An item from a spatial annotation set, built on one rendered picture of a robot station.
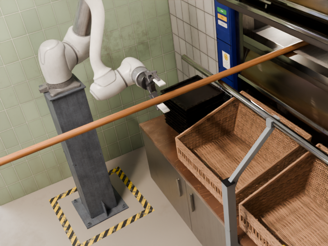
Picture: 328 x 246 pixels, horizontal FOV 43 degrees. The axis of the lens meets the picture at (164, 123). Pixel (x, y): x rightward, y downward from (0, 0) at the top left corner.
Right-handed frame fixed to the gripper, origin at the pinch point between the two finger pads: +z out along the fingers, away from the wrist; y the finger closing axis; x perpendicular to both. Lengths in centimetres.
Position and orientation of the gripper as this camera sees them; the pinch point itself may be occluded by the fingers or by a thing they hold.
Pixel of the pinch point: (163, 97)
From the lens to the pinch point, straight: 182.2
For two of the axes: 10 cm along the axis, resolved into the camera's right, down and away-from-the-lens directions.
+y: 1.3, 8.1, 5.7
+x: -8.8, 3.6, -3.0
